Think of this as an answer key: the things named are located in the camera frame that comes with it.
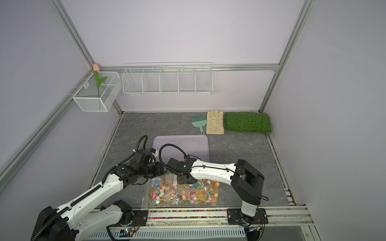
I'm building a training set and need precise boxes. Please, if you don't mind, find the ziploc bag of candies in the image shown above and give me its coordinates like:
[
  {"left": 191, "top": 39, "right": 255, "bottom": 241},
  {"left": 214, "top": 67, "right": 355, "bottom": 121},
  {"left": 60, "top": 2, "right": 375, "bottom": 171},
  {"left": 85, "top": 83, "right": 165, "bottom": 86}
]
[
  {"left": 142, "top": 173, "right": 182, "bottom": 209},
  {"left": 176, "top": 179, "right": 220, "bottom": 205}
]

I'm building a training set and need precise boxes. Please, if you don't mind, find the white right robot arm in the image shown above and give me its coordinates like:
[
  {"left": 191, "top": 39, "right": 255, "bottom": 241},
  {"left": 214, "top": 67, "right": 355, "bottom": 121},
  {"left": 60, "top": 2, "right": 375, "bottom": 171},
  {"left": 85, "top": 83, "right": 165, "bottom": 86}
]
[{"left": 158, "top": 144, "right": 269, "bottom": 219}]

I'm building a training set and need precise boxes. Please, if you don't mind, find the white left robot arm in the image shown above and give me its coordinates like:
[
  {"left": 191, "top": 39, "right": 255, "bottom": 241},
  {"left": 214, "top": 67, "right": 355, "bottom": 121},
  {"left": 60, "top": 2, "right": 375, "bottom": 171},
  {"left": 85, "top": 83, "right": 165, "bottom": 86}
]
[{"left": 31, "top": 135, "right": 164, "bottom": 241}]

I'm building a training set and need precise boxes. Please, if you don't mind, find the lilac plastic tray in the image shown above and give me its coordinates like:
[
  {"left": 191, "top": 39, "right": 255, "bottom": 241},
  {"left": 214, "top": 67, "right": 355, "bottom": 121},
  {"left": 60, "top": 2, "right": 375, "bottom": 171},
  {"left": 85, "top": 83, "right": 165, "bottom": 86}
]
[{"left": 152, "top": 135, "right": 210, "bottom": 165}]

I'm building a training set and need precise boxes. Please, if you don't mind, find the green hand broom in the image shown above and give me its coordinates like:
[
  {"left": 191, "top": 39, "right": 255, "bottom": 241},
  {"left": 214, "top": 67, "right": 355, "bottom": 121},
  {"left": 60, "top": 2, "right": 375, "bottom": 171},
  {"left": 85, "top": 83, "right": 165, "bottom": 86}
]
[{"left": 191, "top": 115, "right": 207, "bottom": 135}]

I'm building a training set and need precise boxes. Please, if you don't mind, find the beige work glove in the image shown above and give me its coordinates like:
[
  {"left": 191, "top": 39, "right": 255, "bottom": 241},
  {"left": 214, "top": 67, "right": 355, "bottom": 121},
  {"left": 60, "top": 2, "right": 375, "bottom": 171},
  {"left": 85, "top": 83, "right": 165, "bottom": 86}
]
[{"left": 206, "top": 110, "right": 225, "bottom": 135}]

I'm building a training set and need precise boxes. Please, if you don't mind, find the green artificial grass mat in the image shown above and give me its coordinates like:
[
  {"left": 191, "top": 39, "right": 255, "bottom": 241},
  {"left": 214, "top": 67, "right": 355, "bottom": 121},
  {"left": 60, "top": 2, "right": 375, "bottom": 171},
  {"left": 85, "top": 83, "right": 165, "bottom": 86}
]
[{"left": 224, "top": 112, "right": 272, "bottom": 134}]

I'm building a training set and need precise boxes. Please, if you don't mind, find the small white mesh basket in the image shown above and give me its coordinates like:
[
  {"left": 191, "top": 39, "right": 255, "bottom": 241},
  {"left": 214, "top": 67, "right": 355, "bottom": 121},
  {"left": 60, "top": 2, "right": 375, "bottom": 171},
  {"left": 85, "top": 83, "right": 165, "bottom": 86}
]
[{"left": 72, "top": 71, "right": 123, "bottom": 112}]

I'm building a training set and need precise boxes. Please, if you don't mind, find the pink artificial tulip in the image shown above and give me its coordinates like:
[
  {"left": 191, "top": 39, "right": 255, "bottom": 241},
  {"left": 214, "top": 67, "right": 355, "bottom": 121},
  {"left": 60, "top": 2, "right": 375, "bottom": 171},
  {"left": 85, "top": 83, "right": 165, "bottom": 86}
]
[{"left": 93, "top": 63, "right": 107, "bottom": 98}]

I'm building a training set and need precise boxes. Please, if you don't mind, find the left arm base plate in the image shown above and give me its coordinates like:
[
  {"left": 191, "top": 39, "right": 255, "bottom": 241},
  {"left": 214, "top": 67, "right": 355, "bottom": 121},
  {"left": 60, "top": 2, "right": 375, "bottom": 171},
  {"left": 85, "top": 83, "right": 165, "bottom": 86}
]
[{"left": 109, "top": 210, "right": 149, "bottom": 227}]

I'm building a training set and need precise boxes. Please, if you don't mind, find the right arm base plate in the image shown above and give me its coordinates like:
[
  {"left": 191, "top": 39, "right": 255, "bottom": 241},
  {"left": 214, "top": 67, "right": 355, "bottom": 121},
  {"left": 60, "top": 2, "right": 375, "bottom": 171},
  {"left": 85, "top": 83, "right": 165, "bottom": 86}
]
[{"left": 226, "top": 208, "right": 268, "bottom": 226}]

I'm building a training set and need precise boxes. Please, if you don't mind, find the long white wire basket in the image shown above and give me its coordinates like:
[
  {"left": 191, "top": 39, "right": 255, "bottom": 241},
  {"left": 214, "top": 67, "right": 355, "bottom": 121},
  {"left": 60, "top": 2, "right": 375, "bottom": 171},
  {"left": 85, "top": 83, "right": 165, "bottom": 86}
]
[{"left": 122, "top": 62, "right": 213, "bottom": 95}]

